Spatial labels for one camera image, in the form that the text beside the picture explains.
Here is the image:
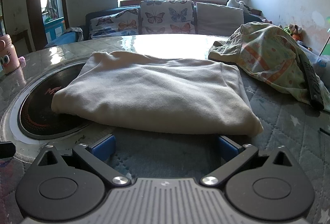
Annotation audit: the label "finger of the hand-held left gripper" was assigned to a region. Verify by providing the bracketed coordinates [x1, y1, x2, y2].
[0, 143, 15, 159]

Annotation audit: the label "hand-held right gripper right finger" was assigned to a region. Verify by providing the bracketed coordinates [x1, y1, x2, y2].
[201, 135, 295, 186]

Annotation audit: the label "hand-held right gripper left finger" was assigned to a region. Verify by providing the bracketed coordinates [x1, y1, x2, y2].
[33, 134, 131, 187]

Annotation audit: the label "beige garment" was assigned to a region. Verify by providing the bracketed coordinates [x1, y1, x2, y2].
[52, 51, 264, 137]

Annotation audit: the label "round black induction cooktop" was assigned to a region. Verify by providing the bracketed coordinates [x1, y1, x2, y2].
[17, 62, 93, 140]

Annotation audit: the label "grey quilted table cover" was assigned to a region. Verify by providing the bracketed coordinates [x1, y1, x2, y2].
[0, 33, 330, 224]

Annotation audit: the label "pink cartoon water bottle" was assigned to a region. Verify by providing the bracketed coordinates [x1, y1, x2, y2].
[0, 35, 18, 74]

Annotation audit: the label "green orange printed cloth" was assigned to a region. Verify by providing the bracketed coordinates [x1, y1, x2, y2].
[208, 22, 330, 108]

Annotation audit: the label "black remote control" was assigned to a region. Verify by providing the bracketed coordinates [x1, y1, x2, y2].
[296, 53, 325, 110]

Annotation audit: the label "blue covered seat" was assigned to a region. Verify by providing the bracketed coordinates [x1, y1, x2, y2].
[45, 27, 84, 48]

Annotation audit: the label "wide butterfly print cushion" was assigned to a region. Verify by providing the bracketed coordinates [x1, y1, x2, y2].
[89, 8, 140, 39]

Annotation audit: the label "blue printed plastic bag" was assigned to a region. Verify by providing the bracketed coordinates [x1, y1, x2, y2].
[299, 44, 330, 80]

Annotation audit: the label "dark blue sofa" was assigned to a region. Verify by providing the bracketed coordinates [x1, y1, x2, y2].
[85, 0, 266, 40]

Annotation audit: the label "blue cabinet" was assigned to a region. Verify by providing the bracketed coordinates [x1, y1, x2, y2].
[44, 16, 65, 43]

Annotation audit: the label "plain grey cushion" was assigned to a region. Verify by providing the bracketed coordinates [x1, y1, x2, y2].
[196, 2, 244, 34]

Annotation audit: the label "small colourful plush toys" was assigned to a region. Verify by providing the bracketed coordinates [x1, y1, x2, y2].
[284, 23, 303, 43]

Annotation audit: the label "square butterfly print cushion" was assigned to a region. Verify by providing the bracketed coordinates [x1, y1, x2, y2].
[139, 0, 195, 34]

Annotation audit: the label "white plush toy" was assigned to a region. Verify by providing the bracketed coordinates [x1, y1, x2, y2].
[226, 0, 252, 14]

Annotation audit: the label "dark wooden door frame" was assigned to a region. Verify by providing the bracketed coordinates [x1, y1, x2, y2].
[26, 0, 70, 52]

